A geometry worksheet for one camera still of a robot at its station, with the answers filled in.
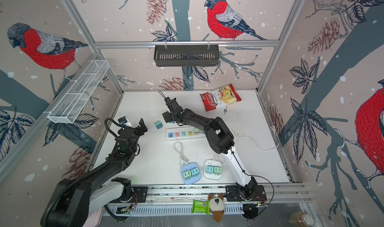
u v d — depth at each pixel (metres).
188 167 0.80
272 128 1.01
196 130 0.92
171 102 0.78
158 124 0.98
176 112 0.78
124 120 0.72
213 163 0.82
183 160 0.82
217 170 0.74
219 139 0.58
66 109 0.71
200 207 0.70
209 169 0.75
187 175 0.73
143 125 0.79
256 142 0.90
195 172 0.74
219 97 1.10
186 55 1.06
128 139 0.64
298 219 0.60
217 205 0.69
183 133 0.93
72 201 0.40
